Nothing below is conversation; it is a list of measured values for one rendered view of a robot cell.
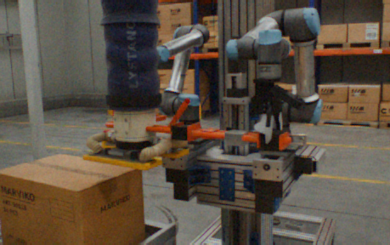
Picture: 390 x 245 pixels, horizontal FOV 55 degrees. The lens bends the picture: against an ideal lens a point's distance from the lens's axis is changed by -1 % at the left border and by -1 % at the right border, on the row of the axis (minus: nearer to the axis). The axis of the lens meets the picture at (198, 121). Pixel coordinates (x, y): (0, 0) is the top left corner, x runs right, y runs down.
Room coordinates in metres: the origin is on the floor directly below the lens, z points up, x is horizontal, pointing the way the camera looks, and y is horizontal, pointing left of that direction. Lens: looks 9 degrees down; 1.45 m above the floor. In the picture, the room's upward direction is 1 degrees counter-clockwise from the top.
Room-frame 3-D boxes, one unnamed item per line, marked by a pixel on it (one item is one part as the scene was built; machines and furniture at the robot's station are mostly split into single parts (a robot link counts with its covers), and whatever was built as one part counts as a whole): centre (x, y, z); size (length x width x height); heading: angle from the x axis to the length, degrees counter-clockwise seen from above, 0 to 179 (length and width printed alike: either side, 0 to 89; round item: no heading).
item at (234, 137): (1.31, -0.13, 1.18); 0.07 x 0.07 x 0.04; 58
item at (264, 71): (1.25, -0.24, 1.41); 0.08 x 0.08 x 0.05
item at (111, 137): (1.56, 0.26, 1.12); 0.34 x 0.25 x 0.06; 58
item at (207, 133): (1.55, 0.03, 1.19); 0.93 x 0.30 x 0.04; 58
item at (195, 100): (2.08, 0.05, 1.20); 0.13 x 0.12 x 0.14; 49
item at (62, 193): (1.79, 0.64, 0.75); 0.60 x 0.40 x 0.40; 59
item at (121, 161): (1.47, 0.31, 1.08); 0.34 x 0.10 x 0.05; 58
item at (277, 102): (1.26, -0.23, 1.33); 0.09 x 0.08 x 0.12; 57
